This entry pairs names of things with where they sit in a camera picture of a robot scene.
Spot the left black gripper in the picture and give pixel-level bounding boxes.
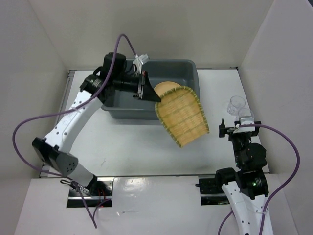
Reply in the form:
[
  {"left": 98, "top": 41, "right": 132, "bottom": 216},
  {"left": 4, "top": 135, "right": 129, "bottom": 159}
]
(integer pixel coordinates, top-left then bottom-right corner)
[{"left": 113, "top": 70, "right": 161, "bottom": 102}]

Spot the tan plate with bear logo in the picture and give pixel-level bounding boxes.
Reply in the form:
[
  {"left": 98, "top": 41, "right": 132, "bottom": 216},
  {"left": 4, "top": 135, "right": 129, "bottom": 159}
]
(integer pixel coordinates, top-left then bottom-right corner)
[{"left": 154, "top": 81, "right": 180, "bottom": 97}]

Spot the woven bamboo tray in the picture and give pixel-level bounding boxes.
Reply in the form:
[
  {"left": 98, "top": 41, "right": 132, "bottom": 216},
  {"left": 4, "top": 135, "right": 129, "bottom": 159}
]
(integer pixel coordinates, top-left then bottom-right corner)
[{"left": 155, "top": 86, "right": 210, "bottom": 148}]

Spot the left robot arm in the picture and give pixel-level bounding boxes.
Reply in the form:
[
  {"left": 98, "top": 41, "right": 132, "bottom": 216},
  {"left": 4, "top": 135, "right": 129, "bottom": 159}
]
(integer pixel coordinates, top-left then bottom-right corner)
[{"left": 32, "top": 52, "right": 161, "bottom": 196}]

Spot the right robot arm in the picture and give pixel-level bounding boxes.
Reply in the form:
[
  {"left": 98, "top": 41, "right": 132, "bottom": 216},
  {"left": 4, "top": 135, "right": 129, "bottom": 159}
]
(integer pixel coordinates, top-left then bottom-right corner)
[{"left": 214, "top": 116, "right": 273, "bottom": 235}]

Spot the grey plastic bin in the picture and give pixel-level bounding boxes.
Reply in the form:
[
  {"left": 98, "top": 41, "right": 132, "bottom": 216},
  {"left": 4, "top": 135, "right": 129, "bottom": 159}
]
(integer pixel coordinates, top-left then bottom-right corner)
[{"left": 101, "top": 59, "right": 200, "bottom": 120}]

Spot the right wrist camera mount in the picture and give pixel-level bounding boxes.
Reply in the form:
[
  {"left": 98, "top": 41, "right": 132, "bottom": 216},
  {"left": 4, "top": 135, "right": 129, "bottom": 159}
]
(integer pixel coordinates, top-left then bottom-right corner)
[{"left": 233, "top": 116, "right": 256, "bottom": 134}]

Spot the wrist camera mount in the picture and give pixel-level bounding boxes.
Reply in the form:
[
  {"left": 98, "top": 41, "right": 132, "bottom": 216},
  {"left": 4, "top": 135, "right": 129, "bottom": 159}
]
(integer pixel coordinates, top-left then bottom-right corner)
[
  {"left": 133, "top": 54, "right": 150, "bottom": 75},
  {"left": 233, "top": 116, "right": 256, "bottom": 134}
]

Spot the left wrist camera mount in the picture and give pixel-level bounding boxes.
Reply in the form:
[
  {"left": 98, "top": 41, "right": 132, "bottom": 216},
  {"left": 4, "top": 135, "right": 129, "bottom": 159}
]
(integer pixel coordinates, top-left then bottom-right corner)
[{"left": 133, "top": 54, "right": 150, "bottom": 75}]

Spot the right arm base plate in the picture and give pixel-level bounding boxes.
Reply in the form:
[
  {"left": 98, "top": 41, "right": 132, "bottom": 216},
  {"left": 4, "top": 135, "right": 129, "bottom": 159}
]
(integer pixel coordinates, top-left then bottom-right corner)
[{"left": 195, "top": 175, "right": 230, "bottom": 206}]

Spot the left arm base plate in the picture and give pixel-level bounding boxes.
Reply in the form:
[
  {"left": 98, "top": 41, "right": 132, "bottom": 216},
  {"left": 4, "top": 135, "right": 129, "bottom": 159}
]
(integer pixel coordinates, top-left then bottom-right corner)
[{"left": 60, "top": 177, "right": 114, "bottom": 208}]

